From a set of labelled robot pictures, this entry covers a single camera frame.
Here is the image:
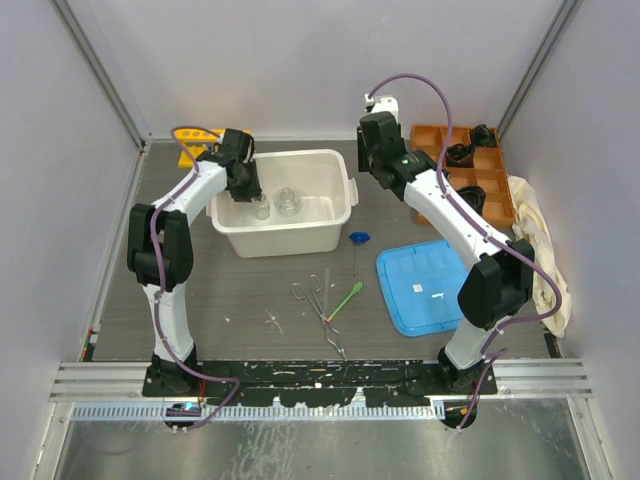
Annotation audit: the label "yellow test tube rack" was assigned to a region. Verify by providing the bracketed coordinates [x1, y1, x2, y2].
[171, 126, 232, 169]

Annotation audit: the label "white plastic bin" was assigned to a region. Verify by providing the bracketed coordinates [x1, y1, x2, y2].
[207, 149, 359, 258]

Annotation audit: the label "small glass beaker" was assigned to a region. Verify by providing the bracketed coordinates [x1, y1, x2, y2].
[252, 193, 270, 221]

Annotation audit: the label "glass funnel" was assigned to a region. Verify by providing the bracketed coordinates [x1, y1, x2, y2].
[274, 187, 302, 217]

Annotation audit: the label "blue handled brush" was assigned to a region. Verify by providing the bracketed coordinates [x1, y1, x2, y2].
[349, 231, 371, 278]

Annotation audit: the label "metal crucible tongs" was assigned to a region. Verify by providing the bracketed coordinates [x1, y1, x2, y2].
[291, 274, 347, 361]

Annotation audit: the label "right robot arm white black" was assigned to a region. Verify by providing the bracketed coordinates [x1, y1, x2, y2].
[357, 112, 535, 394]

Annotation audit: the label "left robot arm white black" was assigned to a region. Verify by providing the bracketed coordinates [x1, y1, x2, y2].
[126, 127, 262, 396]

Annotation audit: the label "orange compartment tray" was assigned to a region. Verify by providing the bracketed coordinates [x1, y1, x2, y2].
[410, 124, 515, 229]

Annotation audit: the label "blue plastic tray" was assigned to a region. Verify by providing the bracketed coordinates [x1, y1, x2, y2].
[376, 240, 467, 337]

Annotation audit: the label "green plastic spatula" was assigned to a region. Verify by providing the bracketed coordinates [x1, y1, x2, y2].
[327, 282, 363, 323]

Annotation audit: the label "cream cloth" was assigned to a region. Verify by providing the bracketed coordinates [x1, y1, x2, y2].
[508, 176, 573, 338]

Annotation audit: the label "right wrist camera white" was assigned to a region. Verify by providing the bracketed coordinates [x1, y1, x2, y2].
[365, 95, 399, 122]

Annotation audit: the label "black cable bundle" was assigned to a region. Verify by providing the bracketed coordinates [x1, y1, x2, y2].
[444, 142, 475, 167]
[472, 123, 499, 149]
[457, 185, 487, 209]

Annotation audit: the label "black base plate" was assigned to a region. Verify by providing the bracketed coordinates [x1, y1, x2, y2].
[142, 358, 499, 409]

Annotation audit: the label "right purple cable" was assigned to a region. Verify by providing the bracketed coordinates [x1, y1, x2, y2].
[367, 73, 564, 434]

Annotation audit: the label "white slotted cable duct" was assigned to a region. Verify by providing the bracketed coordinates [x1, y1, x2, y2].
[70, 400, 445, 423]

